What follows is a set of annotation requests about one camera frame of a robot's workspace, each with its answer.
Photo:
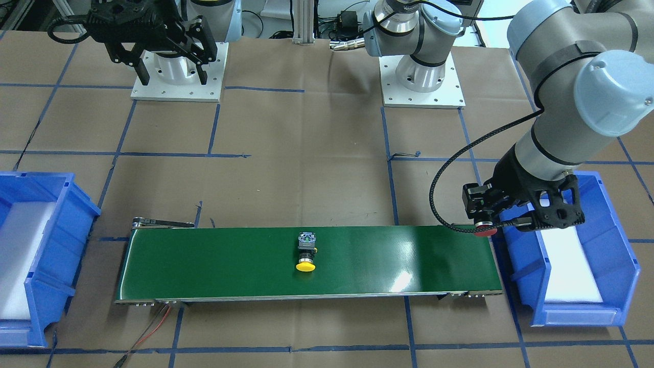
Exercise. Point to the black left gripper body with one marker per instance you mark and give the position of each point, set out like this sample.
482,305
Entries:
512,174

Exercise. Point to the white foam pad destination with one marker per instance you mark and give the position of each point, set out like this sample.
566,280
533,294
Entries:
21,235

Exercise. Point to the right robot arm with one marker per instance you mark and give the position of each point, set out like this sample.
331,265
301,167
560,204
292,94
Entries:
224,19

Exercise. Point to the aluminium profile post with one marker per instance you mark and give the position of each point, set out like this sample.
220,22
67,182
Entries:
303,17

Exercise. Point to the white foam pad source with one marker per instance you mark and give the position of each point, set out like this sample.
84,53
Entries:
571,279

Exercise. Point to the blue source bin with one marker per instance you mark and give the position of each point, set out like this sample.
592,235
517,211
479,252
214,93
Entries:
611,257

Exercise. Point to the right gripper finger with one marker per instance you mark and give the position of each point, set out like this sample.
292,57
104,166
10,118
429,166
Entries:
142,73
202,70

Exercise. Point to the red push button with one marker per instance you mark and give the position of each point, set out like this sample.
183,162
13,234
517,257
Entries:
485,228

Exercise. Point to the yellow push button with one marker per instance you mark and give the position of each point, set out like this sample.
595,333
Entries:
307,251

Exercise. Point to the green conveyor belt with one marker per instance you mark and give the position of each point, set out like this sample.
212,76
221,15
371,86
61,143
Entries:
171,265

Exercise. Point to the blue destination bin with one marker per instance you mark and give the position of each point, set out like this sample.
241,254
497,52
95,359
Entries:
52,276

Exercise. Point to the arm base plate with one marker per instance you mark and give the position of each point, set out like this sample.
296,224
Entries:
408,84
177,79

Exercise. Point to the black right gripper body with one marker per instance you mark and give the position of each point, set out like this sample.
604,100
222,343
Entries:
180,31

